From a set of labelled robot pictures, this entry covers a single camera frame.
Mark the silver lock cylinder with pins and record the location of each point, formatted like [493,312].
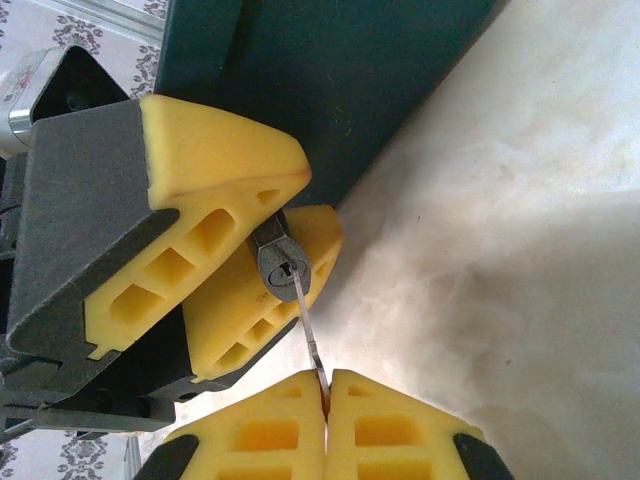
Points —
[270,255]

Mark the small silver key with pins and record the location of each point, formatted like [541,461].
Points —
[306,320]

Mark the aluminium frame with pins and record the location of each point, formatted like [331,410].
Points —
[30,75]

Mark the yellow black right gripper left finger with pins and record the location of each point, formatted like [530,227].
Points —
[310,415]

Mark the finger of the yellow grey left gripper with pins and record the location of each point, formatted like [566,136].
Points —
[90,200]
[235,310]

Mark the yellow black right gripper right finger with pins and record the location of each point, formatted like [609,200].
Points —
[345,415]

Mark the dark green tin box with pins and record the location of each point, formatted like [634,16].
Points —
[325,75]

